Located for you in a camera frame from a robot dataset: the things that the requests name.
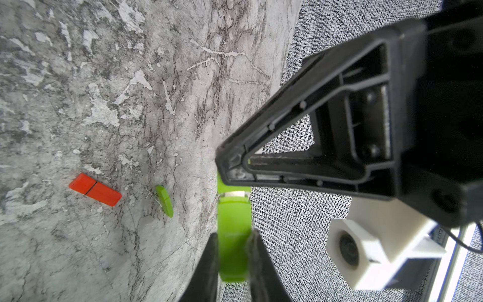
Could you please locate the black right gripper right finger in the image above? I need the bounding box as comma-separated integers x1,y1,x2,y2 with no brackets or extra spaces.
247,230,292,302

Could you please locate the red usb drive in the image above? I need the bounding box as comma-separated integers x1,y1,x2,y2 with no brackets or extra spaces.
69,173,122,207

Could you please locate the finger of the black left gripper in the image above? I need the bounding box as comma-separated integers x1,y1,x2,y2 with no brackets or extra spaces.
215,19,426,200

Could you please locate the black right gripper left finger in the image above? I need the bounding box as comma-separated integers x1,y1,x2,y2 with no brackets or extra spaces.
179,233,219,301

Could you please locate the green usb drive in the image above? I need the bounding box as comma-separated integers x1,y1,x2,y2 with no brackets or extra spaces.
218,196,252,283
155,185,174,218

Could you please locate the small green usb cap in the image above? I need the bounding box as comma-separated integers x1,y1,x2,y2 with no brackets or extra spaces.
217,172,252,195

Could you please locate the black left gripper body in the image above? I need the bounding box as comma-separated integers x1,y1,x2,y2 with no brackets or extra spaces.
401,1,482,227

